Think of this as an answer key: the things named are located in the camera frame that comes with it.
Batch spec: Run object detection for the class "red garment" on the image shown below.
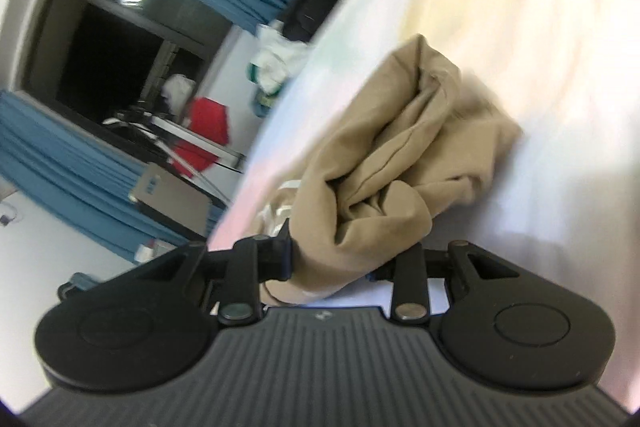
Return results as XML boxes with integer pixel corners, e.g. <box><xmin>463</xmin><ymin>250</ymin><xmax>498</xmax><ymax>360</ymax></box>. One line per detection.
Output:
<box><xmin>172</xmin><ymin>97</ymin><xmax>231</xmax><ymax>172</ymax></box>

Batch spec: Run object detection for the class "bed with pastel sheet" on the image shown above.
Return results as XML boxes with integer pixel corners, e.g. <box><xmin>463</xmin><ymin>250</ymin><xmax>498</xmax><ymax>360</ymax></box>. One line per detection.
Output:
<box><xmin>207</xmin><ymin>0</ymin><xmax>640</xmax><ymax>408</ymax></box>

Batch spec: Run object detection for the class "garment steamer stand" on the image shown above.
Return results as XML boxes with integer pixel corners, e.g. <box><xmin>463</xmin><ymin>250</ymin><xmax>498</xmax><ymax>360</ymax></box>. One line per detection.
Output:
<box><xmin>102</xmin><ymin>104</ymin><xmax>248</xmax><ymax>195</ymax></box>

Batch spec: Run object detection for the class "white box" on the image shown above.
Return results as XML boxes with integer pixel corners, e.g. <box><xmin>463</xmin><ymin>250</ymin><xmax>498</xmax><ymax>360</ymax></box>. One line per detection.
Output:
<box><xmin>135</xmin><ymin>241</ymin><xmax>173</xmax><ymax>264</ymax></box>

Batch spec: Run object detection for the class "green garment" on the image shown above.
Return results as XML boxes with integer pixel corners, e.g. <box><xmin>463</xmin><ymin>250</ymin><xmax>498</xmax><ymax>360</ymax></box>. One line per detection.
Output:
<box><xmin>247</xmin><ymin>62</ymin><xmax>282</xmax><ymax>115</ymax></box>

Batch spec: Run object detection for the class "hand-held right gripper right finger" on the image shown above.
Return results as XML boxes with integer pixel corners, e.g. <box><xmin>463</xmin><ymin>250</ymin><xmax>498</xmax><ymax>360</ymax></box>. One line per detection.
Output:
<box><xmin>367</xmin><ymin>239</ymin><xmax>521</xmax><ymax>323</ymax></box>

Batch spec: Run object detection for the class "dark window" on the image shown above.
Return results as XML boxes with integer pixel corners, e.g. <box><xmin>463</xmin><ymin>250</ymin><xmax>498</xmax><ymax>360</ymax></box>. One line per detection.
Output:
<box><xmin>20</xmin><ymin>0</ymin><xmax>236</xmax><ymax>148</ymax></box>

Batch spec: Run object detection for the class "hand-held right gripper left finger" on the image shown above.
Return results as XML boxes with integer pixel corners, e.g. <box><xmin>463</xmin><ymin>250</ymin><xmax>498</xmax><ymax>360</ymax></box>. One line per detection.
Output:
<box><xmin>135</xmin><ymin>219</ymin><xmax>293</xmax><ymax>327</ymax></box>

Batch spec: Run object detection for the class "hanging white garment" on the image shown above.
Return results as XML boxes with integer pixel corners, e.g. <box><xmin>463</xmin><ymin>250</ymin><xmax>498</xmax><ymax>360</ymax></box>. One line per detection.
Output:
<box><xmin>162</xmin><ymin>74</ymin><xmax>196</xmax><ymax>112</ymax></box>

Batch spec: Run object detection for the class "tan garment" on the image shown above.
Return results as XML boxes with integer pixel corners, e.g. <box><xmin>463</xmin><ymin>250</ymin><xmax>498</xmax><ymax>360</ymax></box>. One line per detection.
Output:
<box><xmin>252</xmin><ymin>33</ymin><xmax>523</xmax><ymax>308</ymax></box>

